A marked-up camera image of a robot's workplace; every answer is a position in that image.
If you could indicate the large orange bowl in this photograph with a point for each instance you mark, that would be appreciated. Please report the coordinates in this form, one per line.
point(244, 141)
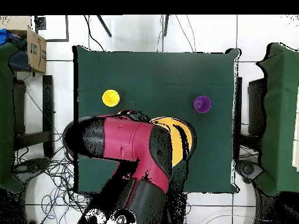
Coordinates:
point(177, 144)

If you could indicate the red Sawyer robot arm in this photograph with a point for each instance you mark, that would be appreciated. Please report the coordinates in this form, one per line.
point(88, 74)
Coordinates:
point(126, 140)

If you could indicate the dark green tablecloth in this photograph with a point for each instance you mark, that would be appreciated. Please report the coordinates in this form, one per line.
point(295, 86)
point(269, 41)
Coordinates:
point(163, 70)

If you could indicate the purple cup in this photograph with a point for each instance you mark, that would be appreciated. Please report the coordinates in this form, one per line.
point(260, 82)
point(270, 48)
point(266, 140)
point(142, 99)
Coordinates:
point(202, 104)

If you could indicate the black tripod leg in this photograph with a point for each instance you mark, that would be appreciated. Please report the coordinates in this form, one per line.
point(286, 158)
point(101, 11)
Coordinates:
point(166, 25)
point(104, 26)

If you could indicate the green cloth side table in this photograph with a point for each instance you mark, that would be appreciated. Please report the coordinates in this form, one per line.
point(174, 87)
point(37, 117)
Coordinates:
point(280, 116)
point(5, 116)

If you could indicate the cardboard box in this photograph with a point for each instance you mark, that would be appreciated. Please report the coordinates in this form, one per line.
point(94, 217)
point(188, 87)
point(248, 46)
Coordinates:
point(36, 51)

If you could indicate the blue cloth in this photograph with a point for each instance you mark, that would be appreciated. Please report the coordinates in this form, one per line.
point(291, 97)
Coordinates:
point(4, 35)

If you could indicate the black stool frame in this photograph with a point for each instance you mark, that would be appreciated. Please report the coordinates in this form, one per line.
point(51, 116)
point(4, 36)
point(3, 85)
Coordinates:
point(255, 107)
point(48, 93)

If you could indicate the black metal frame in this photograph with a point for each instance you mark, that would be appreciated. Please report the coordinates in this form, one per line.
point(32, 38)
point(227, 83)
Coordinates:
point(67, 28)

